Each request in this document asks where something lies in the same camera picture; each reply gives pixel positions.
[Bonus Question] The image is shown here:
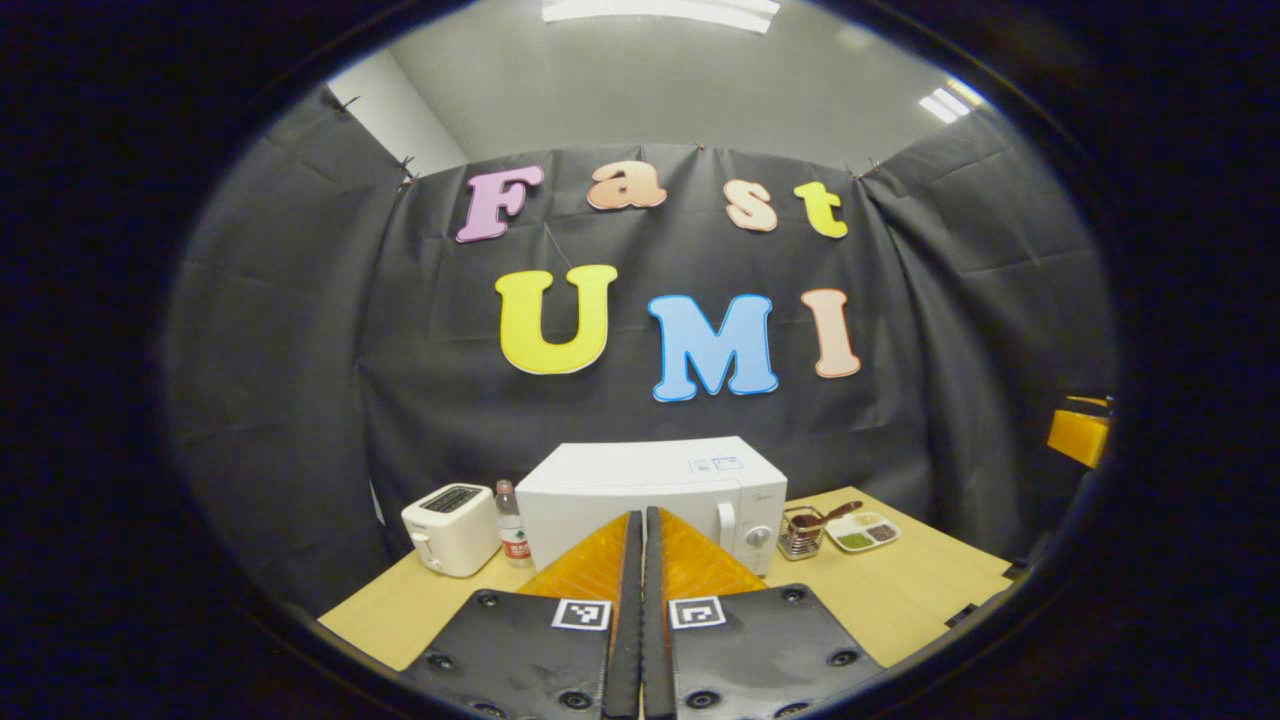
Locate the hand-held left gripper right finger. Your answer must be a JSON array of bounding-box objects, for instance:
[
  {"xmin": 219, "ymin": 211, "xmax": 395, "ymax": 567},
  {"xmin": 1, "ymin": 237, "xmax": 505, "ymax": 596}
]
[{"xmin": 645, "ymin": 507, "xmax": 886, "ymax": 720}]

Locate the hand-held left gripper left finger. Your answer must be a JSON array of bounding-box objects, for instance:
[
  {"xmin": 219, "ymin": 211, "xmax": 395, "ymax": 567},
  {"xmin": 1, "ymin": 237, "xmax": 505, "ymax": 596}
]
[{"xmin": 400, "ymin": 510, "xmax": 644, "ymax": 720}]

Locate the white microwave oven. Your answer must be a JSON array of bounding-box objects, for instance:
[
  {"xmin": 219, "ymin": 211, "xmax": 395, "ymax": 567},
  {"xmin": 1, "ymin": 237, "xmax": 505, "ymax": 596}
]
[{"xmin": 515, "ymin": 436, "xmax": 788, "ymax": 578}]

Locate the clear plastic water bottle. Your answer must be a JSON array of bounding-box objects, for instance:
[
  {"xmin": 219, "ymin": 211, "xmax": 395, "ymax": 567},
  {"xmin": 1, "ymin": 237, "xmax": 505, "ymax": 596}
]
[{"xmin": 495, "ymin": 480, "xmax": 533, "ymax": 569}]

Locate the metal utensil holder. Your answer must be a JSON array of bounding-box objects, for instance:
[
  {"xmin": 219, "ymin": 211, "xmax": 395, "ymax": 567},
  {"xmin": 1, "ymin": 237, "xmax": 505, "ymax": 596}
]
[{"xmin": 778, "ymin": 505, "xmax": 826, "ymax": 561}]

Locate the white toaster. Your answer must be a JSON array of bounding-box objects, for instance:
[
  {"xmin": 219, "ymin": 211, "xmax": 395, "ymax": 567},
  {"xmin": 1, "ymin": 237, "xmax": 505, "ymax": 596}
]
[{"xmin": 401, "ymin": 483, "xmax": 501, "ymax": 578}]

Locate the brown wooden spoon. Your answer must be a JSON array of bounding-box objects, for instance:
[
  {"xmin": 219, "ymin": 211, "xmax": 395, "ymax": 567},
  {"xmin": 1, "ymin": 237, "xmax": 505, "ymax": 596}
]
[{"xmin": 790, "ymin": 500, "xmax": 863, "ymax": 529}]

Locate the white divided spice dish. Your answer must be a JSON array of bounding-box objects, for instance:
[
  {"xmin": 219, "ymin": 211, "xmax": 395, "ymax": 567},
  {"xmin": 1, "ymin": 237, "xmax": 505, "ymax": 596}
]
[{"xmin": 825, "ymin": 512, "xmax": 901, "ymax": 553}]

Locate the small ceiling light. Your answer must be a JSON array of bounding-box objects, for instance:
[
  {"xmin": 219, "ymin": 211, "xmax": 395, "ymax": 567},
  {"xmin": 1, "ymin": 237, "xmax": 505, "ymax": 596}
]
[{"xmin": 920, "ymin": 80, "xmax": 986, "ymax": 123}]

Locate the black backdrop cloth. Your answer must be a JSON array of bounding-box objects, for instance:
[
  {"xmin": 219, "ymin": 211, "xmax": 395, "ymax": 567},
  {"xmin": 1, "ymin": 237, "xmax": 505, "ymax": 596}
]
[{"xmin": 160, "ymin": 85, "xmax": 1119, "ymax": 616}]

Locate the large ceiling light panel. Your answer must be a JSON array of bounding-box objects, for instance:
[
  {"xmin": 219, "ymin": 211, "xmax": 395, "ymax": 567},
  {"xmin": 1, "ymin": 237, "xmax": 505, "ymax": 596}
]
[{"xmin": 540, "ymin": 0, "xmax": 781, "ymax": 36}]

